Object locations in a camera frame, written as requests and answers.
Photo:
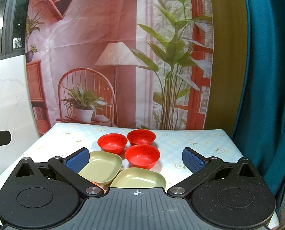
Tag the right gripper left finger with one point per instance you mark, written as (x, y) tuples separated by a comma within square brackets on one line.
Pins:
[(67, 170)]

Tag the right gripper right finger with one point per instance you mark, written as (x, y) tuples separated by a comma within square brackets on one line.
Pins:
[(203, 170)]

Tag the green square plate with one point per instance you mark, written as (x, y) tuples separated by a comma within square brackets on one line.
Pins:
[(102, 167), (138, 178)]

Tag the orange square plate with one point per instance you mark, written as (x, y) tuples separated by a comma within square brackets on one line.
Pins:
[(99, 186)]

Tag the red bowl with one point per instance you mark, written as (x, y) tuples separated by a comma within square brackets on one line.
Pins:
[(113, 143), (142, 156), (141, 136)]

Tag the red bowl front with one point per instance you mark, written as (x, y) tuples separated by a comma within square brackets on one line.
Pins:
[(142, 156)]

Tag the teal curtain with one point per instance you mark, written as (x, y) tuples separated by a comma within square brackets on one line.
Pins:
[(259, 130)]

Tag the printed room backdrop cloth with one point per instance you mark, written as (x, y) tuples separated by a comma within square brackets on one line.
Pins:
[(141, 64)]

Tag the dark window frame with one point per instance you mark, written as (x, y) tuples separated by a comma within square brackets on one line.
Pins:
[(13, 16)]

